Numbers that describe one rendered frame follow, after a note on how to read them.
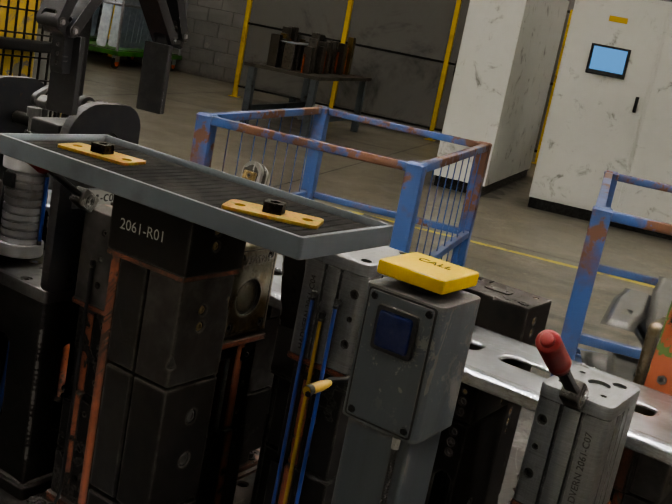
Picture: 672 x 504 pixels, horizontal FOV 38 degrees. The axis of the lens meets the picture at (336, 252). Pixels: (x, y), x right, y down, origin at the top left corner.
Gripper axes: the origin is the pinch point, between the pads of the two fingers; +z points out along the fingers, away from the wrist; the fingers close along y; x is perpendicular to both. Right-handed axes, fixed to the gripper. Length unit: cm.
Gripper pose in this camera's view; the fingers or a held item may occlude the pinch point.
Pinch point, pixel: (109, 100)
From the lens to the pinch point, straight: 97.0
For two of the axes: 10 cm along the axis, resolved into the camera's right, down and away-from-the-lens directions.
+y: 4.1, -1.4, 9.0
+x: -8.9, -2.6, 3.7
